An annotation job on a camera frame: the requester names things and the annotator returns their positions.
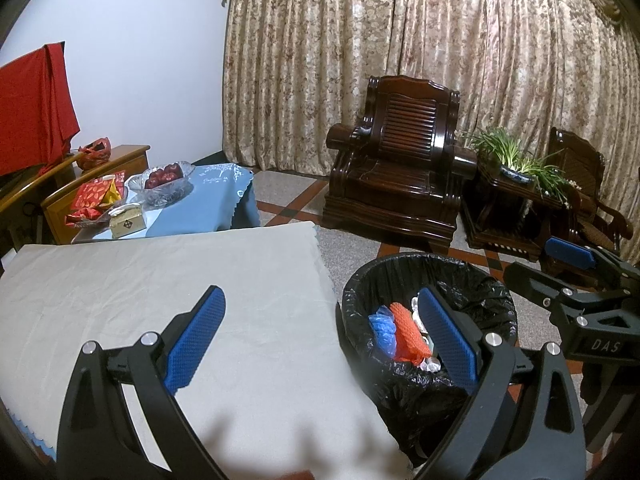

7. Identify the black trash bin with liner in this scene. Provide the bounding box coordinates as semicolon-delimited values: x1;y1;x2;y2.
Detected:
336;254;518;466

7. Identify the blue plastic bag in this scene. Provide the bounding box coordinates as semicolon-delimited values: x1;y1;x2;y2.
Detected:
369;306;398;358

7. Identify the light wooden cabinet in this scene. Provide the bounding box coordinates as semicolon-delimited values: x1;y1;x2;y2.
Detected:
40;145;151;246

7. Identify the red patterned bag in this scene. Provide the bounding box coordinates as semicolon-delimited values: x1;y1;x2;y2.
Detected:
76;137;112;170

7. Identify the red cloth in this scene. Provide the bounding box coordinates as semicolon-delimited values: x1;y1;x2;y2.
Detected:
0;42;81;177

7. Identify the beige patterned curtain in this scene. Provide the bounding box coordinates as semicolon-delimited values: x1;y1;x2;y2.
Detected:
221;0;640;281

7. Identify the dark wooden armchair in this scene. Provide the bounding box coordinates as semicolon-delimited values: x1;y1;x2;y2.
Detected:
545;126;636;286
320;75;478;255

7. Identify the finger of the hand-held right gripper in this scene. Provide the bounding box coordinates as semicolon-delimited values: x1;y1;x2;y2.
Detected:
544;236;640;291
502;261;591;331

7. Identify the glass plate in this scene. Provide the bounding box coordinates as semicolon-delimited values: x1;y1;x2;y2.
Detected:
70;210;116;231

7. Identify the potted green plant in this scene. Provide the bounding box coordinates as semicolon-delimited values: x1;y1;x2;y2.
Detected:
457;126;583;206

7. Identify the blue scalloped tablecloth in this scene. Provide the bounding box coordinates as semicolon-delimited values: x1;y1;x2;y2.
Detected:
0;400;56;461

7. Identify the dark wooden side table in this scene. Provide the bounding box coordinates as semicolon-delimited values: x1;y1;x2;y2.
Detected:
460;157;586;266

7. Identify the gold box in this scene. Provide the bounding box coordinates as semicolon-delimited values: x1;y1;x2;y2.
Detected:
107;205;147;239

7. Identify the glass fruit bowl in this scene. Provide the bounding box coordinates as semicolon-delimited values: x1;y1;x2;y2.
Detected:
127;161;197;207

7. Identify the blue-clothed side table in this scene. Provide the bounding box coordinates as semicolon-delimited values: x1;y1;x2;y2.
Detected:
72;162;262;243

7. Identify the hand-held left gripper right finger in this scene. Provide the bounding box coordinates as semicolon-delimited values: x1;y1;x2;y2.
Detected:
416;286;587;480

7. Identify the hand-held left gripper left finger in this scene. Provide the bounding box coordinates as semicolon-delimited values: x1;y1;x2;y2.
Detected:
56;285;228;480

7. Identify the red snack packet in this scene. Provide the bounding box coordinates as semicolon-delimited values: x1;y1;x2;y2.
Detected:
65;174;126;226

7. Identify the yellow snack packet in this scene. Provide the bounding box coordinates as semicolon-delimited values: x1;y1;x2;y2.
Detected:
102;180;126;208

